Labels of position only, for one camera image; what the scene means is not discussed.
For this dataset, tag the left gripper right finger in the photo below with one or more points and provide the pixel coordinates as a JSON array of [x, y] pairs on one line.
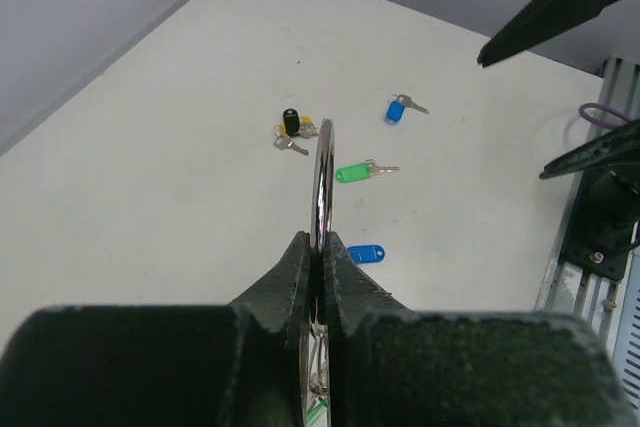
[[392, 366]]

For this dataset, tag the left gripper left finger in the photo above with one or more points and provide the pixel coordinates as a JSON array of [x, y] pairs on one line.
[[238, 364]]

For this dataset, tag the blue tag key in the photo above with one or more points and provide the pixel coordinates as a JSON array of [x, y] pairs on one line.
[[366, 254], [398, 105]]

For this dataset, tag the silver keyring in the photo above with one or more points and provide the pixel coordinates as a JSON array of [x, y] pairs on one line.
[[321, 218]]

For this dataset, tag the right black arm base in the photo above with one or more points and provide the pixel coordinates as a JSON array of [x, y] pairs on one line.
[[599, 235]]

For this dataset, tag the yellow black tag key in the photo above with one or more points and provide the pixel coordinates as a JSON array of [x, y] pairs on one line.
[[292, 127]]

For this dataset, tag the grey slotted cable duct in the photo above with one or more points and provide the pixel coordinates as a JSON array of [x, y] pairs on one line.
[[626, 352]]

